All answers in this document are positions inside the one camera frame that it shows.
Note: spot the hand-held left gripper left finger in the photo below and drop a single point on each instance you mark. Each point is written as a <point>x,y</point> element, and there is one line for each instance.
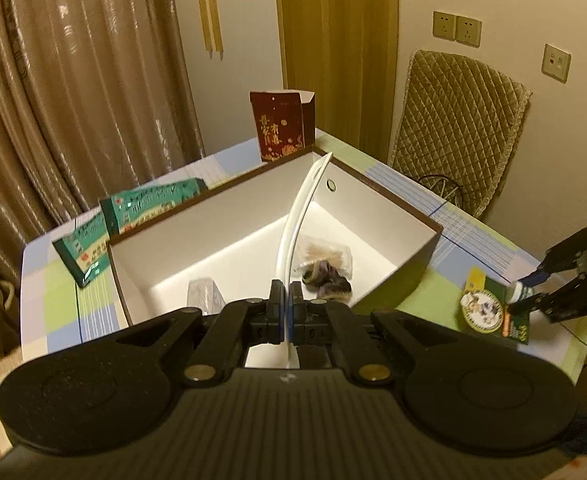
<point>276,312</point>

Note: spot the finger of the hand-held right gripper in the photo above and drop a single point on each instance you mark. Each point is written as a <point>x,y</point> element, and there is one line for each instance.
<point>568,250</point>
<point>573,297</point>

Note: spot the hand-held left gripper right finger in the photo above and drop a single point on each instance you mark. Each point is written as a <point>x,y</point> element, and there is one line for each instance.
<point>296,312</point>

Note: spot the dark round snack packet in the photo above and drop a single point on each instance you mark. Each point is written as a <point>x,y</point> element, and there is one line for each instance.
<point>328,285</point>

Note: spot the small white tube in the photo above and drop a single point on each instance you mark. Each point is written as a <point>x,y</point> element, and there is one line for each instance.
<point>519,292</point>

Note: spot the bag of cotton swabs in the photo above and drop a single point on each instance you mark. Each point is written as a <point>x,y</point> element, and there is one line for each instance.
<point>323,255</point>

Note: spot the clear packet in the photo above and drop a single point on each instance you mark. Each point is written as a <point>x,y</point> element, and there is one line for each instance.
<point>206,295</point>

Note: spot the large white box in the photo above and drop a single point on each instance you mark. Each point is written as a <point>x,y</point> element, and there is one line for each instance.
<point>213,260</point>

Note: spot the dark green packet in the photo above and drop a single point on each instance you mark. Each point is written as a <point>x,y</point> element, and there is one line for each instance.
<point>481,310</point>

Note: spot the teal printed box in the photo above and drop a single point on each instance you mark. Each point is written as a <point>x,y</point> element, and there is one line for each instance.
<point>148,207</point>
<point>83,250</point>

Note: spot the quilted chair cover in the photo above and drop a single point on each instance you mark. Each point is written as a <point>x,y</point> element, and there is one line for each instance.
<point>458,125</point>

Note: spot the red gift box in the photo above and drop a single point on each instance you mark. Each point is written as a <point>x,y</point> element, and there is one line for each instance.
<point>278,125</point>

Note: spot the yellow curtain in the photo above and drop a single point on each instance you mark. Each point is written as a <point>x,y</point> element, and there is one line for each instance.
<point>338,60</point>

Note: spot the yellow hanging strips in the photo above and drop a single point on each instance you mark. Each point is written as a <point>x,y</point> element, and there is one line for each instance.
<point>210,25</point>

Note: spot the brown curtain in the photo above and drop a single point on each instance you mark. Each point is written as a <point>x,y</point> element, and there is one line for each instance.
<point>73,85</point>

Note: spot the wall socket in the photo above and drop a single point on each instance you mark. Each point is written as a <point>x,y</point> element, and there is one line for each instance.
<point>468,31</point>
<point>556,63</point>
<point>444,24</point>

